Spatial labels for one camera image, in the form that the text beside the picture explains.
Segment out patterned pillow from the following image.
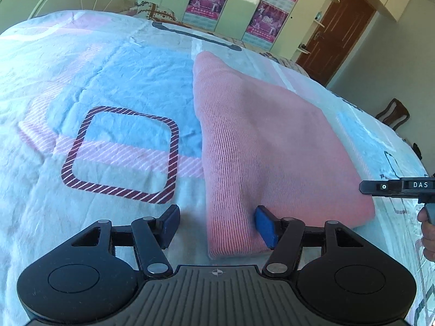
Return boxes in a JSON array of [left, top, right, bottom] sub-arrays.
[[126, 1, 177, 22]]

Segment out brown wooden door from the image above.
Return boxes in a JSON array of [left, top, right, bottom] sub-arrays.
[[296, 0, 375, 86]]

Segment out cream corner shelves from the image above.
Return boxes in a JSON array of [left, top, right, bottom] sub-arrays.
[[295, 0, 339, 58]]

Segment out dark wooden chair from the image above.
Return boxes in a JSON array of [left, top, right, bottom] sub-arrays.
[[375, 98, 410, 131]]

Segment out light blue pink bedspread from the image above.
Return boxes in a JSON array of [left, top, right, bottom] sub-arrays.
[[1, 10, 425, 325]]

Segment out pink knit sweater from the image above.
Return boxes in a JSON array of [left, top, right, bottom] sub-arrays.
[[193, 52, 375, 258]]

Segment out person's right hand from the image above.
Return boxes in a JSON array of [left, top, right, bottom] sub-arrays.
[[417, 208, 435, 262]]

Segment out lower right purple poster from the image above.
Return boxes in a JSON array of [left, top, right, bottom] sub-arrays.
[[242, 1, 288, 51]]

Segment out lower left purple poster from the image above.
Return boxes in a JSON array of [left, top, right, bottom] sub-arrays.
[[182, 0, 226, 32]]

